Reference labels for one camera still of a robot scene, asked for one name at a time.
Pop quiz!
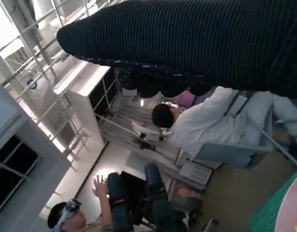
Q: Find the person's hand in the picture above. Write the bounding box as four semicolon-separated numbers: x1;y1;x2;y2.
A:
92;174;110;203

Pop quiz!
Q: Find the grey office chair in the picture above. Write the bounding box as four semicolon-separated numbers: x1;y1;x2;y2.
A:
194;91;297;170

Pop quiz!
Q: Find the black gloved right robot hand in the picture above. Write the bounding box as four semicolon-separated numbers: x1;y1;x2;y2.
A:
56;0;297;100

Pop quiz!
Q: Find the metal pipe scaffold frame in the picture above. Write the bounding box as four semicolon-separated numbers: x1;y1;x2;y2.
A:
0;0;96;170

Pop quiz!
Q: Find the VR headset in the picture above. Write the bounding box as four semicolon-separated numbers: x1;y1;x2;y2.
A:
58;199;82;224

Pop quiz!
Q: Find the green cutting mat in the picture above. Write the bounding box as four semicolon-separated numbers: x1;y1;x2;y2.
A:
249;166;297;232

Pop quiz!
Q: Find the small white vented appliance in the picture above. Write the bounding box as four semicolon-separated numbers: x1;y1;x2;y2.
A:
178;159;213;189

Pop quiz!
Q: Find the white shelving unit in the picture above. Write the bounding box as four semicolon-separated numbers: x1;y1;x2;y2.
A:
53;61;121;145

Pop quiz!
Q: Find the pink bowl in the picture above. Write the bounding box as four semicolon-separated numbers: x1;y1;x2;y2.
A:
275;173;297;232

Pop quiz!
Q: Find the person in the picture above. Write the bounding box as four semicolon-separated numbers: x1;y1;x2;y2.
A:
151;86;297;158
47;174;115;232

